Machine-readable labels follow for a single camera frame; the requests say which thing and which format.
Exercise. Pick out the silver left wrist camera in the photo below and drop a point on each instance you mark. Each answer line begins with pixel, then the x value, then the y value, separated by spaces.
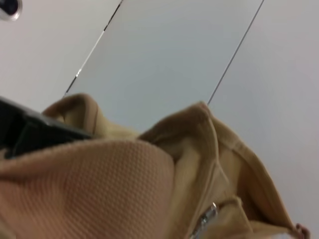
pixel 10 7

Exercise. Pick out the khaki fabric food bag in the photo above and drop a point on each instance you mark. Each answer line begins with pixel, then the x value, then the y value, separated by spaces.
pixel 104 189

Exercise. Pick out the silver metal zipper pull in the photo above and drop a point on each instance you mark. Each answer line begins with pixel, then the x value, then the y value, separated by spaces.
pixel 208 215

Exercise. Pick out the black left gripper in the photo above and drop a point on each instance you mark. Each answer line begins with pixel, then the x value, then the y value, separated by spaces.
pixel 30 129

